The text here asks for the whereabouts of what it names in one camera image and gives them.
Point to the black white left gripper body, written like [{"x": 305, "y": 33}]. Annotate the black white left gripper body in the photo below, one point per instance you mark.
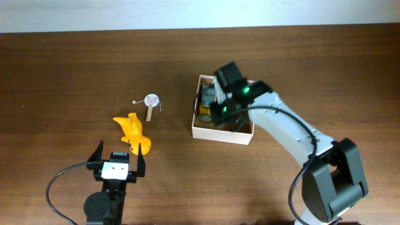
[{"x": 131, "y": 175}]

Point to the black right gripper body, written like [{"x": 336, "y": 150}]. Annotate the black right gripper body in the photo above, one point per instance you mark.
[{"x": 219, "y": 112}]

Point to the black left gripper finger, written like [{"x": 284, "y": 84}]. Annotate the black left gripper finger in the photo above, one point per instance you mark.
[
  {"x": 96, "y": 155},
  {"x": 141, "y": 165}
]

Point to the pink cardboard box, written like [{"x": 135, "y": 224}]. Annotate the pink cardboard box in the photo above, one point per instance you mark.
[{"x": 204, "y": 129}]

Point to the yellow grey toy truck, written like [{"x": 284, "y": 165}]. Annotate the yellow grey toy truck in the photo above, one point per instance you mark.
[{"x": 207, "y": 97}]

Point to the orange rubber dolphin toy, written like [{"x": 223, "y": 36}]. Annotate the orange rubber dolphin toy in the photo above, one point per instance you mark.
[{"x": 133, "y": 133}]

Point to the pig face rattle drum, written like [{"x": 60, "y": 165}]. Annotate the pig face rattle drum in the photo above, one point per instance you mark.
[{"x": 151, "y": 101}]

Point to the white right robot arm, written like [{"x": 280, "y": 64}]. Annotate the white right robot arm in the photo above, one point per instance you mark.
[{"x": 331, "y": 179}]

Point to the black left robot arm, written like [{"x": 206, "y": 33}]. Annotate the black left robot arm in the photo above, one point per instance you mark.
[{"x": 106, "y": 206}]

